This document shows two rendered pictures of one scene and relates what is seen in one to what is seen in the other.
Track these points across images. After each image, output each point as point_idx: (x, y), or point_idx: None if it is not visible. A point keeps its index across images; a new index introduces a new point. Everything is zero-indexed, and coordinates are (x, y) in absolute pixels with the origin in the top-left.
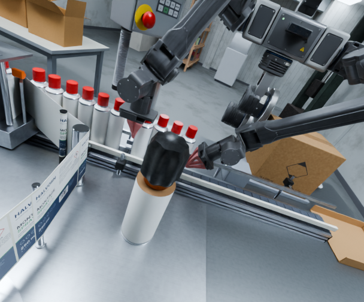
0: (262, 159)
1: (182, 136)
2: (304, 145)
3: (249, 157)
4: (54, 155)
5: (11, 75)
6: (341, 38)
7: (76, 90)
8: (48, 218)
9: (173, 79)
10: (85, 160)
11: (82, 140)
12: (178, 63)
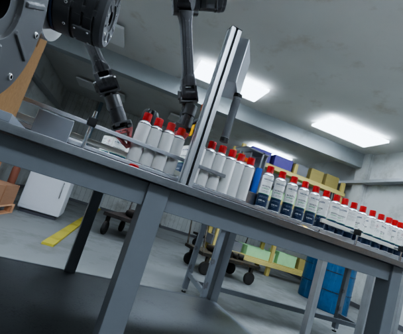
0: (26, 87)
1: (150, 109)
2: None
3: (5, 105)
4: None
5: (264, 175)
6: None
7: (229, 153)
8: None
9: (178, 97)
10: (180, 163)
11: (183, 146)
12: (179, 87)
